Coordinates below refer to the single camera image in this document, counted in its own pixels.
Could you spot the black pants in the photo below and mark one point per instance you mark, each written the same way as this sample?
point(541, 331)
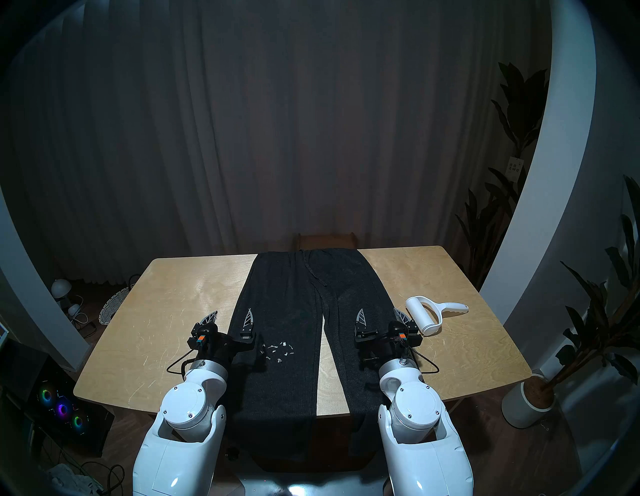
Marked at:
point(280, 300)

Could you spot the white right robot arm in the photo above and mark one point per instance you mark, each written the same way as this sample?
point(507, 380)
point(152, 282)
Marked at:
point(415, 410)

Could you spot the tall dark leafy plant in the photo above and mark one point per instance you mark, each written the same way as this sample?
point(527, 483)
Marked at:
point(520, 100)

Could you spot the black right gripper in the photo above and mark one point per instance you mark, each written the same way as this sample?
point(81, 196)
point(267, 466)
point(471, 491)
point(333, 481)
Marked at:
point(385, 350)

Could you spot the grey pleated curtain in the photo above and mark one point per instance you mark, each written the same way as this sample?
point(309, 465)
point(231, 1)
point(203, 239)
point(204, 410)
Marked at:
point(250, 125)

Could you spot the robot torso base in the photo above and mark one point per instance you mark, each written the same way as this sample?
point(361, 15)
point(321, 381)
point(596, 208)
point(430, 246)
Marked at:
point(310, 487)

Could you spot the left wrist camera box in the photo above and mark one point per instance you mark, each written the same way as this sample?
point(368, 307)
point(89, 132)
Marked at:
point(202, 335)

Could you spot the leafy plant in white pot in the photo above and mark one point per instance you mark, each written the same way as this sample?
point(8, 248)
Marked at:
point(595, 310)

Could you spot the white wall tag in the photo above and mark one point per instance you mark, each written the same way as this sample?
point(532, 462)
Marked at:
point(515, 164)

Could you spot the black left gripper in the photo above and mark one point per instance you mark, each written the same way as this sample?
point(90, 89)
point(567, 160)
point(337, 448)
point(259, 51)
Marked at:
point(235, 352)

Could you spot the striped wicker basket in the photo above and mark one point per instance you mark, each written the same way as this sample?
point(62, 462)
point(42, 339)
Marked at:
point(112, 307)

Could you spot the black computer case RGB fans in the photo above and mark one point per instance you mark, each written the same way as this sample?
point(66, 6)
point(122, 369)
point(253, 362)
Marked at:
point(60, 407)

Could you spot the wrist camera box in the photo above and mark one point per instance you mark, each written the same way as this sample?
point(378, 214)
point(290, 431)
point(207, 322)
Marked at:
point(400, 332)
point(202, 335)

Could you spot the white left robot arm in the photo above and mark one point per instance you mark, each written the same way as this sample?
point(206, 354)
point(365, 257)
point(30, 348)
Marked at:
point(192, 410)

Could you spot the white lint roller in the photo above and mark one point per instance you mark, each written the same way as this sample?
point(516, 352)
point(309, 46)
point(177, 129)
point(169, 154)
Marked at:
point(422, 317)

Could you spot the white lint scraps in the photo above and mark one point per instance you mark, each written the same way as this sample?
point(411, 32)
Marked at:
point(274, 350)

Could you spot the white mushroom lamp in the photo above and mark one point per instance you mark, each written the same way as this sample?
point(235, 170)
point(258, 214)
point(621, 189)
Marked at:
point(61, 287)

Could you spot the white crumpled cloth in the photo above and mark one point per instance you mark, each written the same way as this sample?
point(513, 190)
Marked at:
point(72, 480)

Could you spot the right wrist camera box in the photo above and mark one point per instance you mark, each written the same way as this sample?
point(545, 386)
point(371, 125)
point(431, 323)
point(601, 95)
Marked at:
point(400, 332)

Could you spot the wooden chair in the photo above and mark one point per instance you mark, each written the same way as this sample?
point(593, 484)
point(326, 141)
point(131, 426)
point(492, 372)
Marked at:
point(325, 241)

